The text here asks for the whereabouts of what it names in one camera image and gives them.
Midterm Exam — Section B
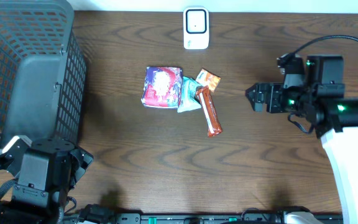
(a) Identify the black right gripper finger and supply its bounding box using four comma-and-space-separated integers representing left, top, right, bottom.
246, 83, 259, 95
246, 90, 264, 112

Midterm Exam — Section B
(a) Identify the grey plastic mesh basket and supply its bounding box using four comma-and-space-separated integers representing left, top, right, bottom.
0, 0, 87, 153

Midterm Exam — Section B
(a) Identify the small orange snack packet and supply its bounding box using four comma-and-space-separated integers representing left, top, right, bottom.
196, 68, 221, 92

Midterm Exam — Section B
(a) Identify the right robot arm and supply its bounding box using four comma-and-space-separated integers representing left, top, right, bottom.
245, 54, 358, 223

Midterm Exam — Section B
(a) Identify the red purple snack bag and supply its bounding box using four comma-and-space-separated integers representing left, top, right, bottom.
141, 67, 183, 109

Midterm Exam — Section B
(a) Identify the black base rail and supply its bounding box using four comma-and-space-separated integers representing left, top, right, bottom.
63, 212, 344, 224

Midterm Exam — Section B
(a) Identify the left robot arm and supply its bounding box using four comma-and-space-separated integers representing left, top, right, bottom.
0, 139, 94, 223

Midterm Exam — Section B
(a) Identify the red white striped packet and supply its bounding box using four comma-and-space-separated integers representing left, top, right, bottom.
196, 86, 223, 138

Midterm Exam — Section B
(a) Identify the teal white snack packet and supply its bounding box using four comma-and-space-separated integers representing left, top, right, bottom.
177, 77, 201, 113

